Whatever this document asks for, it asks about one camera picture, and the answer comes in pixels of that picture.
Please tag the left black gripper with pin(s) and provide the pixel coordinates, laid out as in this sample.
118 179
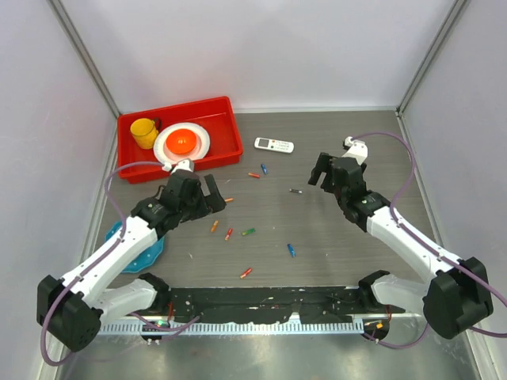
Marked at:
216 202

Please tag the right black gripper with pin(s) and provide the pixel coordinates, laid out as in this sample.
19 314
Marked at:
322 166

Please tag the white remote control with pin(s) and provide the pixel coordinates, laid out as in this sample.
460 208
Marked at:
274 145

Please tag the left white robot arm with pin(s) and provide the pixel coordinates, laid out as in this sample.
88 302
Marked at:
73 307

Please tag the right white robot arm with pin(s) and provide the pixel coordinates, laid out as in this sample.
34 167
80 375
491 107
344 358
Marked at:
452 295

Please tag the red orange battery middle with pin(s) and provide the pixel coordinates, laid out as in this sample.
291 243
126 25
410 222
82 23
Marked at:
228 234

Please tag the red orange battery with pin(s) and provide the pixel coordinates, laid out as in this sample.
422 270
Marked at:
228 234
245 273

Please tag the green battery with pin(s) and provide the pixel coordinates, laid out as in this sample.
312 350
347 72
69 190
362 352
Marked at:
247 232

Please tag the orange bowl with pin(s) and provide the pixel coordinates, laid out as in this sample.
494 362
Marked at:
181 141

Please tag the white paper plate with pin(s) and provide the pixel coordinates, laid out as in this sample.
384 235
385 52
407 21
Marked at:
202 148

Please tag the blue patterned plate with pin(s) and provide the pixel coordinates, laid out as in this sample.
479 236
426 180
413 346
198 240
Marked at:
145 259

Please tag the blue battery lower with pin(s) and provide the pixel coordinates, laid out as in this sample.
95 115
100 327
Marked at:
291 250

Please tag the red orange battery lower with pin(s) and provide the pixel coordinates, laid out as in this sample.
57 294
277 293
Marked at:
245 273

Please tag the yellow mug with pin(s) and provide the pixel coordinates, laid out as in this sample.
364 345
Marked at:
145 131

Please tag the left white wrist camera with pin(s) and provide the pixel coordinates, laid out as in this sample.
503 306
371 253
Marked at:
186 164

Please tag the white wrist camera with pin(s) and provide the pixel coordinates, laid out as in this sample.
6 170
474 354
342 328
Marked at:
186 164
356 149

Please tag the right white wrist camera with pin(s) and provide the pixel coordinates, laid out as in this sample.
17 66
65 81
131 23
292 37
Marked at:
356 149

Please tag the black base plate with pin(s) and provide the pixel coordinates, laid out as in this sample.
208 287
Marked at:
269 305

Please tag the white slotted cable duct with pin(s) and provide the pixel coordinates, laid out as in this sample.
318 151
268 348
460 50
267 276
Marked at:
131 327

